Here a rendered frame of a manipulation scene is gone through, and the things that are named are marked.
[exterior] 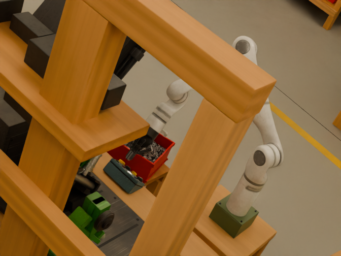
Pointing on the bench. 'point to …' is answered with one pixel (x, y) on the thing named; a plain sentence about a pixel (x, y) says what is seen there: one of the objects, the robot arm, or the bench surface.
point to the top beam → (192, 54)
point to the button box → (123, 176)
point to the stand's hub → (104, 221)
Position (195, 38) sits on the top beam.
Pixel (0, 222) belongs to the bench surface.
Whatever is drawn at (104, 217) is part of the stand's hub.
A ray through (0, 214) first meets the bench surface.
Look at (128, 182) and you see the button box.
